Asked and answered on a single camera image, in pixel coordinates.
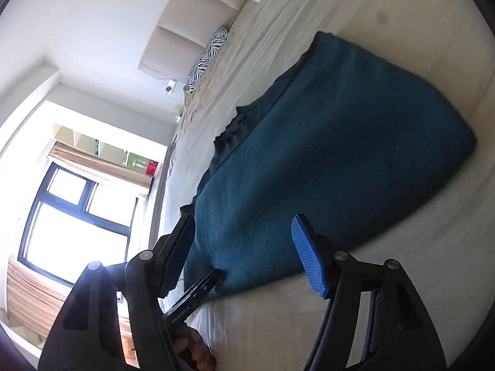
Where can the bed with beige sheet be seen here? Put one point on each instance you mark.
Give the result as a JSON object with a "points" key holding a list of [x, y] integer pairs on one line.
{"points": [[386, 7]]}

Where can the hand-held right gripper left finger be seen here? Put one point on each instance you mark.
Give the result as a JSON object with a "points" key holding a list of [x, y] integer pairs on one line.
{"points": [[180, 251]]}

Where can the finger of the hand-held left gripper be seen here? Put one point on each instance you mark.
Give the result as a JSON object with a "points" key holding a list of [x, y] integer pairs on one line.
{"points": [[205, 284]]}

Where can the zebra striped pillow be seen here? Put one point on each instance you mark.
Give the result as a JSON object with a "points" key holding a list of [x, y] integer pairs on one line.
{"points": [[207, 60]]}

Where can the beige padded headboard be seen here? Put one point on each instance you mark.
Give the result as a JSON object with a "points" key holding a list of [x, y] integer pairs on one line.
{"points": [[181, 34]]}

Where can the white open shelf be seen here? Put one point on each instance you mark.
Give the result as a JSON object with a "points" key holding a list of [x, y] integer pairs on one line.
{"points": [[104, 147]]}

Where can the black framed window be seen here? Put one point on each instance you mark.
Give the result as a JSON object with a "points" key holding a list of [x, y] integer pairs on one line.
{"points": [[77, 220]]}

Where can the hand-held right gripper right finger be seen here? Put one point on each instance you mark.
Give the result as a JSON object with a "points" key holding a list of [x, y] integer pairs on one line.
{"points": [[309, 262]]}

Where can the wall socket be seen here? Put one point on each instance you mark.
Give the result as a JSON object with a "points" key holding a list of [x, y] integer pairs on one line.
{"points": [[170, 87]]}

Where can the red box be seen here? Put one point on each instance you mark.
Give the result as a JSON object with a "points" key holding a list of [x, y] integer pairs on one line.
{"points": [[152, 168]]}

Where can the person's left hand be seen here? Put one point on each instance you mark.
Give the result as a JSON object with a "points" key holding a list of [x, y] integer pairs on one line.
{"points": [[201, 355]]}

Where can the dark teal knit sweater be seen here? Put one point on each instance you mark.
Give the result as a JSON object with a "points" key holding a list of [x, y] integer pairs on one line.
{"points": [[328, 154]]}

